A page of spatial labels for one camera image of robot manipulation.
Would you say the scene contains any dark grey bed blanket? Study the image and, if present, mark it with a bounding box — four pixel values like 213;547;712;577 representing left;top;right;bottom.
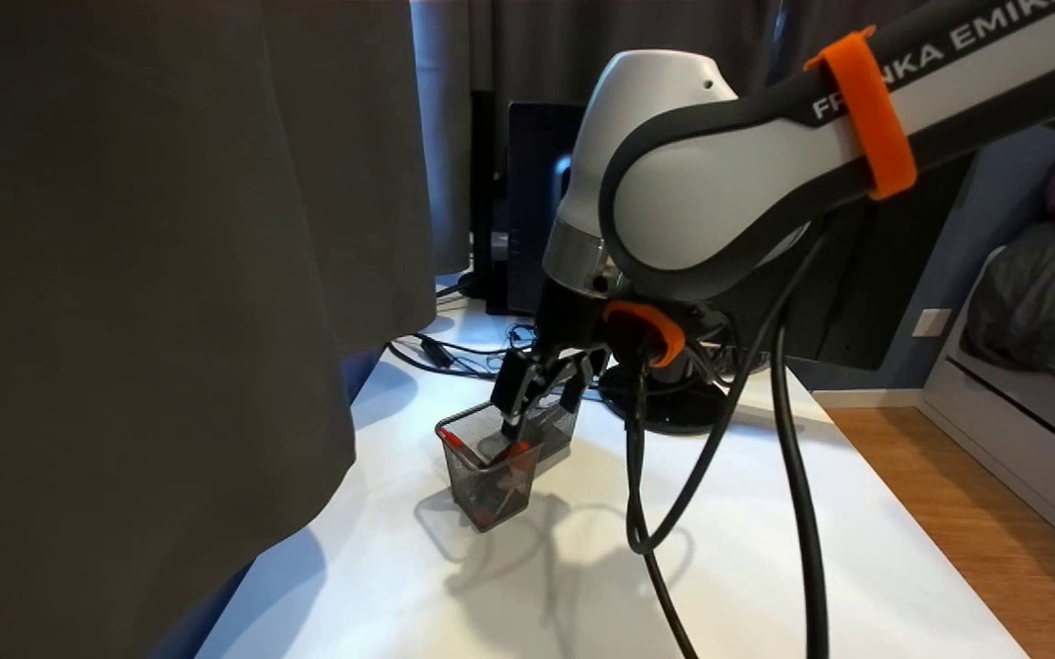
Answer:
960;218;1055;408

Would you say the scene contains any large grey curtain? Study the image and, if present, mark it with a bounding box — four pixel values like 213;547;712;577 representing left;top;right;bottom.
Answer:
0;0;441;659

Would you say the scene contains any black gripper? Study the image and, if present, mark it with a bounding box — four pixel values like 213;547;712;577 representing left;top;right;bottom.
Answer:
488;286;629;436

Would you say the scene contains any orange strap on forearm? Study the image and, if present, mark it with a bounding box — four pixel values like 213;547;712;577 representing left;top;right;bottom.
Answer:
803;25;925;204

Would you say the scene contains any grey bed frame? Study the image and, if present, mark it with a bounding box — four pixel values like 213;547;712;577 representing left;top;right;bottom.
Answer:
920;241;1055;580

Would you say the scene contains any red marker pen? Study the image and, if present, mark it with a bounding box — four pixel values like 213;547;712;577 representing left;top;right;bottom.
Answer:
435;424;493;483

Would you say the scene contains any mesh bin holding markers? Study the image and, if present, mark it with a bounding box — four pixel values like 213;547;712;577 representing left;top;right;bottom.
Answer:
432;400;548;534

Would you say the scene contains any empty black mesh bin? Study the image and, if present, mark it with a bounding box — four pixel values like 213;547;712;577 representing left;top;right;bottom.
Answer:
494;357;588;470

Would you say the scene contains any black desk cable bundle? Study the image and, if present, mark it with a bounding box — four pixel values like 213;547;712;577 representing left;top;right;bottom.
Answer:
385;319;544;386

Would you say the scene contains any orange strap on wrist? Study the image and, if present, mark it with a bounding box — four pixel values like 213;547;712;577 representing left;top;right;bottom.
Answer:
603;296;690;374

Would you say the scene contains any black computer monitor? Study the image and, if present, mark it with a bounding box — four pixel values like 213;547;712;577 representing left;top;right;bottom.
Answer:
502;98;990;441

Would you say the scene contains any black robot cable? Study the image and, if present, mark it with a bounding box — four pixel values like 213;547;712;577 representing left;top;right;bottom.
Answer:
618;224;837;659
765;319;837;659

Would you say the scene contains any orange marker cap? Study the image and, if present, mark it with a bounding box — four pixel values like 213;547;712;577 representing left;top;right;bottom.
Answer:
502;436;544;478

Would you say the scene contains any white wall outlet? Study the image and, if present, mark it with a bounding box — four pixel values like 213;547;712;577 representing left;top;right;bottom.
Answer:
914;306;958;342

